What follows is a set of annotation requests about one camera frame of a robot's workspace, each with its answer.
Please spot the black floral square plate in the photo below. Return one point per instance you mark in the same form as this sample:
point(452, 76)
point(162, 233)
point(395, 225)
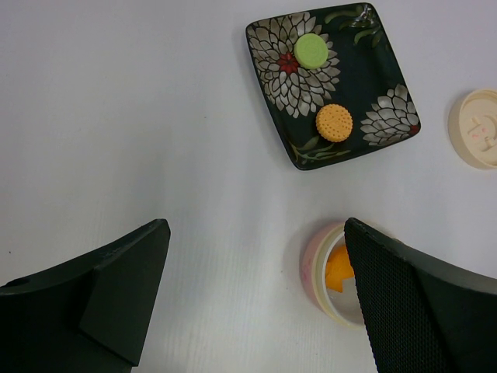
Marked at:
point(361, 74)

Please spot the orange round cracker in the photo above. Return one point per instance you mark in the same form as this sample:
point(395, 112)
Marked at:
point(334, 123)

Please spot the orange fish shaped snack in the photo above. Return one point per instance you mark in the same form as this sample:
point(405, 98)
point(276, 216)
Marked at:
point(338, 269)

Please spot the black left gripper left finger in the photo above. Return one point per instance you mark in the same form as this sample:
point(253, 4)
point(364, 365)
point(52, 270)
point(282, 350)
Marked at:
point(89, 314)

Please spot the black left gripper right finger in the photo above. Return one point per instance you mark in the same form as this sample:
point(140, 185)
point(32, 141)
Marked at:
point(421, 314)

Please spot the green round cookie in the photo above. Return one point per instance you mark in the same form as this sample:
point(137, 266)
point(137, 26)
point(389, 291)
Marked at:
point(311, 51)

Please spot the cream round box lid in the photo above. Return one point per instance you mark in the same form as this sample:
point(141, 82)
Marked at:
point(472, 128)

